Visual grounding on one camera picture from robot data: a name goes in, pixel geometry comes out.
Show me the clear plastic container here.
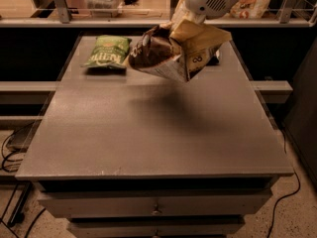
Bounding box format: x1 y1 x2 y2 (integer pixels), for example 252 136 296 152
85 0 123 18

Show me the dark blue chip bag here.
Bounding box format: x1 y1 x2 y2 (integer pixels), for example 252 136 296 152
207 51 220 66

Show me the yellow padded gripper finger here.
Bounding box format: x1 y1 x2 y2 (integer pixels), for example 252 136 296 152
171 0 206 26

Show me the black cable right floor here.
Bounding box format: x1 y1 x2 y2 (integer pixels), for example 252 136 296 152
265 129 302 238

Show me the grey drawer cabinet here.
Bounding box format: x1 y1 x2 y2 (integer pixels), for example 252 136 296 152
17 36 292 238

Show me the green jalapeno chip bag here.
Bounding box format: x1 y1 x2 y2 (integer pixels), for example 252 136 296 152
82 35 132 69

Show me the white snack bag on shelf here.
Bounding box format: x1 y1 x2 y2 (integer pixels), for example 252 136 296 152
230 0 270 19

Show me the black cables left floor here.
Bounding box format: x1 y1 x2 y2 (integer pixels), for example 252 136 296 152
0 122 47 238

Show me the grey metal shelf rail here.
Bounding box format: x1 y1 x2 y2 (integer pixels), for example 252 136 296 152
0 0 317 28

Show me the brown sea salt chip bag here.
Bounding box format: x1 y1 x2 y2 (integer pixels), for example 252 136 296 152
127 20 232 82

